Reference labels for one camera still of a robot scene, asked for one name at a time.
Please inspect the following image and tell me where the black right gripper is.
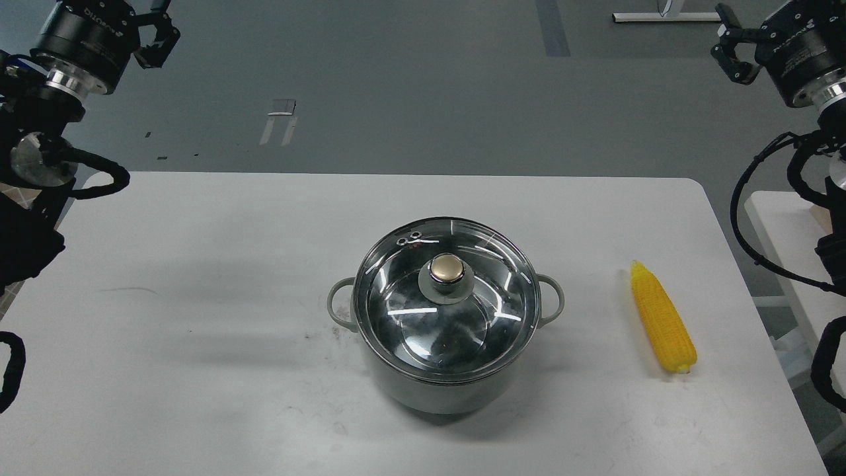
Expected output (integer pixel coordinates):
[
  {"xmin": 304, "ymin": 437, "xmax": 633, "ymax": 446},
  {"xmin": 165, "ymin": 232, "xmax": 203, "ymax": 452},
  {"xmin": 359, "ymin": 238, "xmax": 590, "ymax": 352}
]
[{"xmin": 711, "ymin": 1, "xmax": 844, "ymax": 108}]

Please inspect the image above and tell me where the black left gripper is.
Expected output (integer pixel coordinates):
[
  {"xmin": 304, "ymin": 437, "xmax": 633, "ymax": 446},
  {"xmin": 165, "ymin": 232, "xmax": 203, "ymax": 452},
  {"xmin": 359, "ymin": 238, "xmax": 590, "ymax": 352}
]
[{"xmin": 30, "ymin": 1, "xmax": 181, "ymax": 95}]

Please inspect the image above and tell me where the glass lid with gold knob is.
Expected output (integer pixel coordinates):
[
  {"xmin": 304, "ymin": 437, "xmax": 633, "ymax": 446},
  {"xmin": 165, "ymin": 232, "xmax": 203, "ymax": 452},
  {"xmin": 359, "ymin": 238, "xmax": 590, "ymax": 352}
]
[{"xmin": 350, "ymin": 217, "xmax": 549, "ymax": 385}]

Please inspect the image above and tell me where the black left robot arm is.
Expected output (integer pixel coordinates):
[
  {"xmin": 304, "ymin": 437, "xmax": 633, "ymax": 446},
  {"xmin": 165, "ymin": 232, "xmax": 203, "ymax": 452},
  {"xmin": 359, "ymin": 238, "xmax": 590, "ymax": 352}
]
[{"xmin": 1, "ymin": 1, "xmax": 180, "ymax": 290}]

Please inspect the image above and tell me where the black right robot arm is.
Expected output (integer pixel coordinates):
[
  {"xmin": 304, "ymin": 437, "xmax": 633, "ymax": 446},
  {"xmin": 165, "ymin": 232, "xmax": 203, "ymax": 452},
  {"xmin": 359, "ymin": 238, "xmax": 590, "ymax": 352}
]
[{"xmin": 711, "ymin": 1, "xmax": 845, "ymax": 296}]

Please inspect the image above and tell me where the yellow corn cob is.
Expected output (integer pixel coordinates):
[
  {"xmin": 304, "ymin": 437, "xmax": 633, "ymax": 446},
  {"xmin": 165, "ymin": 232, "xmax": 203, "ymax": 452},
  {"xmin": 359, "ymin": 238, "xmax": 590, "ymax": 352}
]
[{"xmin": 631, "ymin": 261, "xmax": 698, "ymax": 374}]

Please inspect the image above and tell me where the stainless steel cooking pot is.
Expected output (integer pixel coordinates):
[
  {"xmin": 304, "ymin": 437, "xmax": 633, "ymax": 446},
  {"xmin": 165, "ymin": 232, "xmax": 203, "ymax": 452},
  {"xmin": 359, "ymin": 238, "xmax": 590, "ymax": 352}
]
[{"xmin": 327, "ymin": 216, "xmax": 566, "ymax": 416}]

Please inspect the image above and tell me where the white metal stand base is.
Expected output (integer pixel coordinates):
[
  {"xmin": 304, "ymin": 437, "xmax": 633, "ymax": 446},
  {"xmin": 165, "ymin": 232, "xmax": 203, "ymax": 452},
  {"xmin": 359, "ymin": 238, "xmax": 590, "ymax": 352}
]
[{"xmin": 611, "ymin": 1, "xmax": 721, "ymax": 24}]

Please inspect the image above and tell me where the white side table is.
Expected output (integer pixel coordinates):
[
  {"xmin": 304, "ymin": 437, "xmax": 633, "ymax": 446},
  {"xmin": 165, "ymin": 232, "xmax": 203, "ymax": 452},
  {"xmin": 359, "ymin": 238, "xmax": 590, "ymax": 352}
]
[{"xmin": 745, "ymin": 191, "xmax": 846, "ymax": 397}]

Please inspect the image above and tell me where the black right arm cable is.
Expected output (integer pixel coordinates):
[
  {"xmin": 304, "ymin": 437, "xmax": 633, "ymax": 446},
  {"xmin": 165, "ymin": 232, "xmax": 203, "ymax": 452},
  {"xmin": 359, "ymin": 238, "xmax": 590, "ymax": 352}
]
[{"xmin": 730, "ymin": 131, "xmax": 840, "ymax": 295}]

